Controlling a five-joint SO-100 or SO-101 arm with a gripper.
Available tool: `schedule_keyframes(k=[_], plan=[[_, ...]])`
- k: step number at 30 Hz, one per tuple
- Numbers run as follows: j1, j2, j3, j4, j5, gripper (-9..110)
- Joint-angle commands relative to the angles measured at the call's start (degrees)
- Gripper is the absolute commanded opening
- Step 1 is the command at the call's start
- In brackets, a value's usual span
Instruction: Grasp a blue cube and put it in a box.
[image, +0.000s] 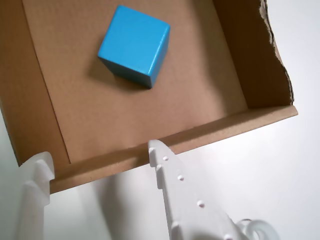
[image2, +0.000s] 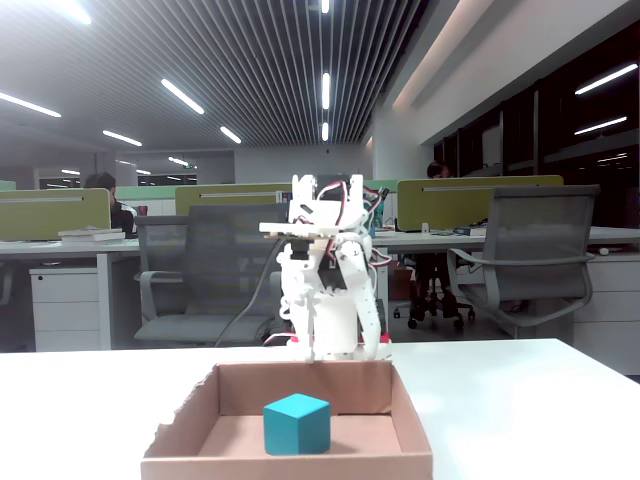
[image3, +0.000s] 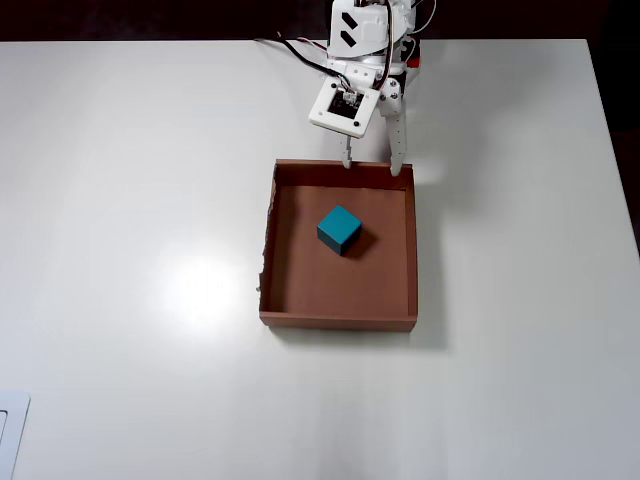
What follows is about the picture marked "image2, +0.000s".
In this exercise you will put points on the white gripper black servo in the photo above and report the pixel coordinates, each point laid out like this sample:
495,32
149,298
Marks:
302,287

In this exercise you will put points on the brown cardboard box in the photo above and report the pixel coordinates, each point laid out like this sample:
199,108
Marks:
365,435

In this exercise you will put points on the stack of books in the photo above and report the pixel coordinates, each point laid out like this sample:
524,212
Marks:
92,235

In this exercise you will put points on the seated person dark hair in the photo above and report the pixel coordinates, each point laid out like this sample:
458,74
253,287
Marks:
439,170

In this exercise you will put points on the ceiling strip light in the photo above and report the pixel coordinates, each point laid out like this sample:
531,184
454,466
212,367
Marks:
326,91
325,132
30,105
182,96
325,6
122,138
230,135

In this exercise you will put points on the brown carton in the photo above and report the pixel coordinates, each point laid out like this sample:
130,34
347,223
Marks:
400,285

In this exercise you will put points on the red black table clamp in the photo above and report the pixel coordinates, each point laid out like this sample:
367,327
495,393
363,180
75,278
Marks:
294,341
381,320

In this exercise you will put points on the blue book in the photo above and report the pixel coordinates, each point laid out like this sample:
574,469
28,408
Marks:
470,231

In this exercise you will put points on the grey mesh office chair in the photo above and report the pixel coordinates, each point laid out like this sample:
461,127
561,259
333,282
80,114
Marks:
545,220
220,260

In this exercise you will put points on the white drawer cabinet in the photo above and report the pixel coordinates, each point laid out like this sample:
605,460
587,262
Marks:
615,300
65,310

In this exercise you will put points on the blue cube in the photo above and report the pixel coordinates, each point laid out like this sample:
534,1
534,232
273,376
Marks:
295,425

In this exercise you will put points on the black swivel chair base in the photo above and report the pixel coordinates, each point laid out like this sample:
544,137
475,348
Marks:
440,305

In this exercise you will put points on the red mug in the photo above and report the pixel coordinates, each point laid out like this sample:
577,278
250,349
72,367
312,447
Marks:
143,210

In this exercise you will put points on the seated person dark jacket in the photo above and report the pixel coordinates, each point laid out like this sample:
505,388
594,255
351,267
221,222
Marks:
122,215

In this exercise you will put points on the olive green desk partition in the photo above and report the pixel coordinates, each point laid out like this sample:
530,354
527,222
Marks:
450,205
230,200
50,215

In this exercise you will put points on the white office desk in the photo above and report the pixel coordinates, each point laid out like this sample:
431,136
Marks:
450,239
50,246

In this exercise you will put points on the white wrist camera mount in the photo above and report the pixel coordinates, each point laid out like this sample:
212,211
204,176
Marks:
295,229

